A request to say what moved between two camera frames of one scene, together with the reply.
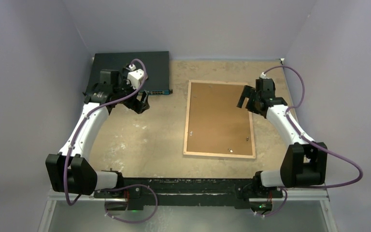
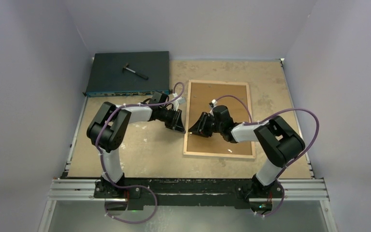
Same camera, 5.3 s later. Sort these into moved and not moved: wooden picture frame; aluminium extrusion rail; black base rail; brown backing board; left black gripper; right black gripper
Moved: left black gripper; right black gripper
Not moved: aluminium extrusion rail; black base rail; brown backing board; wooden picture frame
